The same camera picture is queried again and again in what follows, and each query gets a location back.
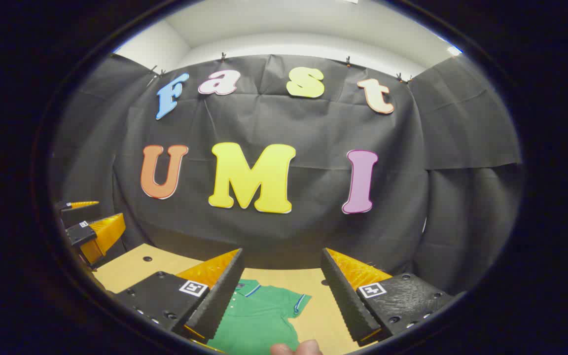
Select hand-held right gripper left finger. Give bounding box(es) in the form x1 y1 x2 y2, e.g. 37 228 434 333
115 248 245 345

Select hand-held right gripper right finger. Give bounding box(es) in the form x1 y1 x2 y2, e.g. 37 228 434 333
320 248 456 347

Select black backdrop cloth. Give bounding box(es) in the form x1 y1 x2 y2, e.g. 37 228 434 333
50 53 524 296

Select green T-shirt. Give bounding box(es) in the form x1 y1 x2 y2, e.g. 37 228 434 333
208 279 312 355

